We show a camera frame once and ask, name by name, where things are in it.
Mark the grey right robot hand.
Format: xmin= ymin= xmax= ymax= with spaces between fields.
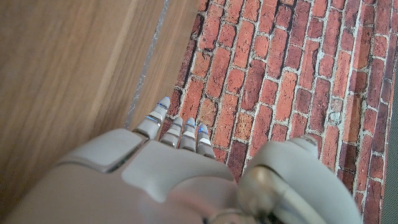
xmin=0 ymin=96 xmax=364 ymax=224

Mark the clear tape strip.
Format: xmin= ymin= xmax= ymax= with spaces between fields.
xmin=123 ymin=0 xmax=172 ymax=129

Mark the red brick printed backdrop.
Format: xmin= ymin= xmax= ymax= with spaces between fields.
xmin=159 ymin=0 xmax=398 ymax=224

